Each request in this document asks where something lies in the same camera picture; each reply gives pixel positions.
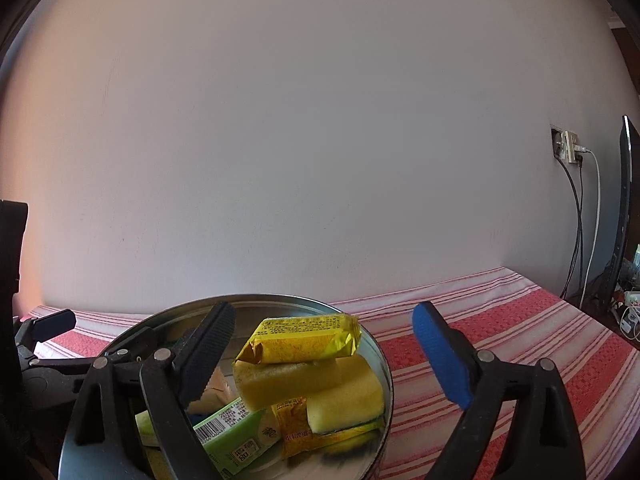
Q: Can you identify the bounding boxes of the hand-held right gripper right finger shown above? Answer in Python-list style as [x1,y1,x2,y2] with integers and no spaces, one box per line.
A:
[411,301,587,480]

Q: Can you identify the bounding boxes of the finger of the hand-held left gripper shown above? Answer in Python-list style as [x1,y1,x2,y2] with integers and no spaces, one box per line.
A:
[17,309,77,348]
[102,326,161,366]

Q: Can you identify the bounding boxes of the large yellow snack packet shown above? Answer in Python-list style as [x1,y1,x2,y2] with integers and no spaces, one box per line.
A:
[272,396,381,460]

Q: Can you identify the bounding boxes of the black cable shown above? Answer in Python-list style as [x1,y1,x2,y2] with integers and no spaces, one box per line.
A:
[554,152,585,313]

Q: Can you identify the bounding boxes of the small yellow snack packet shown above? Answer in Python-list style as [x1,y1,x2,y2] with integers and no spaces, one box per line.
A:
[234,312,362,365]

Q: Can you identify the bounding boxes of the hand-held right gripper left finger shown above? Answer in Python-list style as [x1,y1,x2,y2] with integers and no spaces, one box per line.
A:
[70,301,238,480]

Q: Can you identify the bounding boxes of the red white striped tablecloth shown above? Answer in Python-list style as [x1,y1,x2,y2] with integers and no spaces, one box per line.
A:
[12,266,640,480]

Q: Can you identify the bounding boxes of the yellow green scouring sponge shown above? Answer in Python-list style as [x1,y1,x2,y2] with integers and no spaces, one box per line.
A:
[306,355,387,435]

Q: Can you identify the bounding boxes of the round blue cookie tin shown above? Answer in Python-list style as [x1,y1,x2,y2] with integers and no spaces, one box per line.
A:
[57,294,394,480]

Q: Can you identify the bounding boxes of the white plugs and cables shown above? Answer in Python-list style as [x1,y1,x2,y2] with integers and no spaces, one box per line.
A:
[614,287,640,343]

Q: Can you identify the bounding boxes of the long green tissue pack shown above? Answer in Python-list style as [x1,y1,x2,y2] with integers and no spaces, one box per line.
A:
[192,398,283,478]

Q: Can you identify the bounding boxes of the black flat screen monitor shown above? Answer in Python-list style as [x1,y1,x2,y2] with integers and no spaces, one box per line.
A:
[597,115,640,316]

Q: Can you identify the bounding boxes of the beige snack packet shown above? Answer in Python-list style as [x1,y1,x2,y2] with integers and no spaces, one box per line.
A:
[187,365,238,416]

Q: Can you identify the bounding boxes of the white wall socket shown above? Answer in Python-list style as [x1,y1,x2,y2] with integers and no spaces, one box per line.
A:
[551,125,583,163]

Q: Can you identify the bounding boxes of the white cable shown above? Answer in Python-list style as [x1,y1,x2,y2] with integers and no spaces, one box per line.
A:
[580,146,601,311]

